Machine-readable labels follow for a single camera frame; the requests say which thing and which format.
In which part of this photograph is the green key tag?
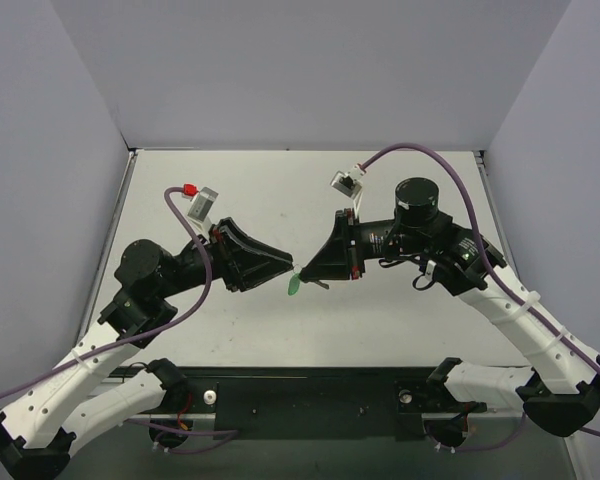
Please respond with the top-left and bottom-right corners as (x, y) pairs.
(287, 273), (302, 296)

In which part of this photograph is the silver key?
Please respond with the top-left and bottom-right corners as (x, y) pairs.
(306, 280), (330, 290)

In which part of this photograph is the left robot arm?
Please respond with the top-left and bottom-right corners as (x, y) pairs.
(0, 218), (293, 479)

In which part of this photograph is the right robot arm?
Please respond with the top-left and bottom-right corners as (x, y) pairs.
(298, 177), (600, 437)

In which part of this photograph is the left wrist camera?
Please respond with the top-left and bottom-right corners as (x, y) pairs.
(187, 187), (218, 224)

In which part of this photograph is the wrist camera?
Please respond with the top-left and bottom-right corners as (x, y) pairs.
(187, 187), (218, 224)
(330, 168), (364, 216)

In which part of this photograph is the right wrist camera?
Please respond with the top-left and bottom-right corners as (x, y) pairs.
(330, 168), (364, 216)

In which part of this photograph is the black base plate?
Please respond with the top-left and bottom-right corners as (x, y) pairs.
(124, 366), (486, 442)

